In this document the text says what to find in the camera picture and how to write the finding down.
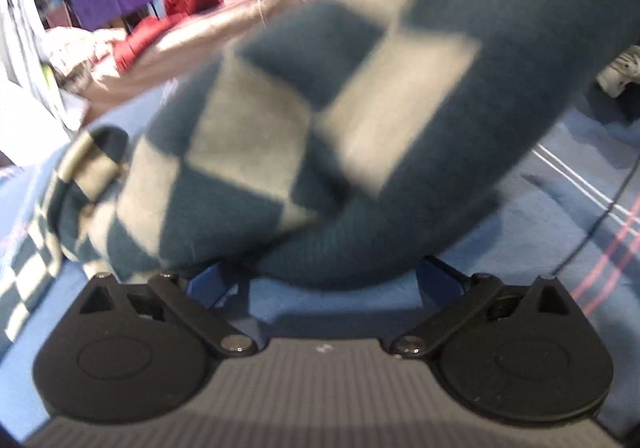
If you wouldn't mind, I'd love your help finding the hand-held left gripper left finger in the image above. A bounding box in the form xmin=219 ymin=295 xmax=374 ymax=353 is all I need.
xmin=79 ymin=259 xmax=258 ymax=359

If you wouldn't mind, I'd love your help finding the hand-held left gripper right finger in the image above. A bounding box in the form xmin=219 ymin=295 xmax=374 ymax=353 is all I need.
xmin=390 ymin=254 xmax=572 ymax=359

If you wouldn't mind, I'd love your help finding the teal and white checkered sweater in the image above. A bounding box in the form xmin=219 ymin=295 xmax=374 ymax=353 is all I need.
xmin=0 ymin=0 xmax=640 ymax=344

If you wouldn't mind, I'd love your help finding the pile of white clothes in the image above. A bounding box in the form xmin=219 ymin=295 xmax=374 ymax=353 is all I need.
xmin=40 ymin=25 xmax=131 ymax=94

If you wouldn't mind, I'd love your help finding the blue striped blanket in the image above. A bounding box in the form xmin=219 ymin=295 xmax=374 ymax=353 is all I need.
xmin=0 ymin=98 xmax=640 ymax=434

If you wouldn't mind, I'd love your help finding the pink quilt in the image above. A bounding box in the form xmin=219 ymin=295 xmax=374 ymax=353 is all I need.
xmin=90 ymin=0 xmax=361 ymax=119

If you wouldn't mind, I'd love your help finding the white hanging cloth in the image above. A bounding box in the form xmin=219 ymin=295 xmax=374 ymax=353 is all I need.
xmin=0 ymin=0 xmax=88 ymax=169

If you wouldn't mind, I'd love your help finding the white patterned garment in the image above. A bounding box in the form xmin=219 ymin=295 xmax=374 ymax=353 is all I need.
xmin=597 ymin=45 xmax=640 ymax=99

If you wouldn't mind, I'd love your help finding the black cable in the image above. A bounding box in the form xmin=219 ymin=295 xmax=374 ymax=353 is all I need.
xmin=550 ymin=163 xmax=640 ymax=279

